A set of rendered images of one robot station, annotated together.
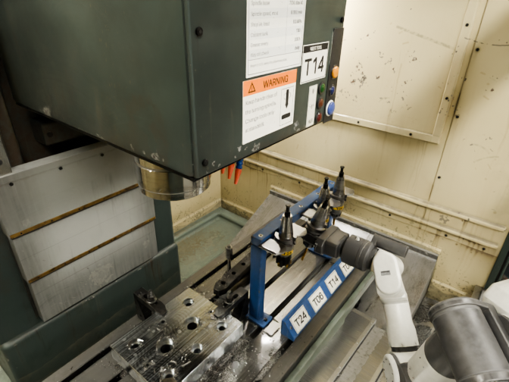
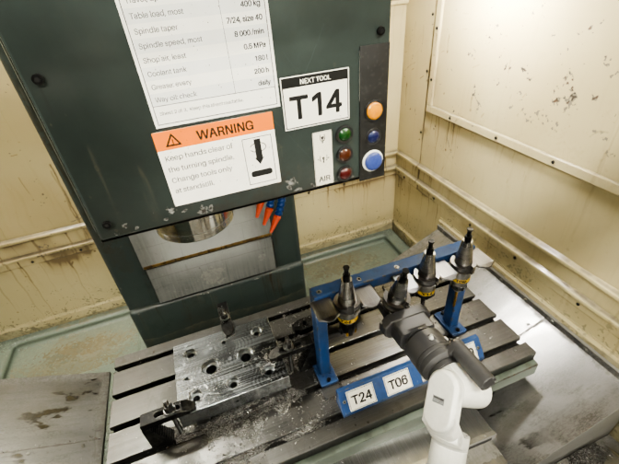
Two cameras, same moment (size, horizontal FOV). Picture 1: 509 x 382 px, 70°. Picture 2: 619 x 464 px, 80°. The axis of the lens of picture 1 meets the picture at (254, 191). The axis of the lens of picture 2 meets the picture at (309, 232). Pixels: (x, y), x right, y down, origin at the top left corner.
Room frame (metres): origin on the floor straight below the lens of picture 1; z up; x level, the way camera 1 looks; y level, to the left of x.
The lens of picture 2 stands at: (0.31, -0.39, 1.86)
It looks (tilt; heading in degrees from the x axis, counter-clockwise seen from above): 35 degrees down; 35
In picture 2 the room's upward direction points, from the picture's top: 5 degrees counter-clockwise
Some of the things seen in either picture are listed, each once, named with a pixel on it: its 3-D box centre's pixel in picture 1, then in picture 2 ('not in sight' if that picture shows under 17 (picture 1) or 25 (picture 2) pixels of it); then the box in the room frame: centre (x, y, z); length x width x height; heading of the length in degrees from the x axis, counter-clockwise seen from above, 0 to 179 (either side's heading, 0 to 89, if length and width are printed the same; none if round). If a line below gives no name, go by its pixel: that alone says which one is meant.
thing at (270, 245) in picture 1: (274, 247); (325, 310); (0.82, -0.06, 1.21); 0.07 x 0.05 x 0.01; 52
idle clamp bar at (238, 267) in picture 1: (238, 275); (330, 319); (1.01, 0.05, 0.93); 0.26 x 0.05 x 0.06; 147
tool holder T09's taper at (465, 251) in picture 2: (339, 184); (465, 250); (1.12, -0.30, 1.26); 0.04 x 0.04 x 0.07
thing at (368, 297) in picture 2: (295, 230); (367, 296); (0.91, -0.13, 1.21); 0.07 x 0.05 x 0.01; 52
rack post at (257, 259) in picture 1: (257, 282); (321, 338); (0.85, -0.02, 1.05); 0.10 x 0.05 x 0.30; 52
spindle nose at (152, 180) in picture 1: (173, 159); (188, 196); (0.72, 0.18, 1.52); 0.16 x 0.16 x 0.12
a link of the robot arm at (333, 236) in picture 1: (341, 245); (417, 335); (0.87, -0.26, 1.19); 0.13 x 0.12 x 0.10; 142
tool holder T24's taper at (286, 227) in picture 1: (286, 225); (346, 289); (0.86, -0.09, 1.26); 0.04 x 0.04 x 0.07
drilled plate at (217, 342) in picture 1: (179, 339); (229, 365); (0.70, 0.20, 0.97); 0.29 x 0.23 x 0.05; 142
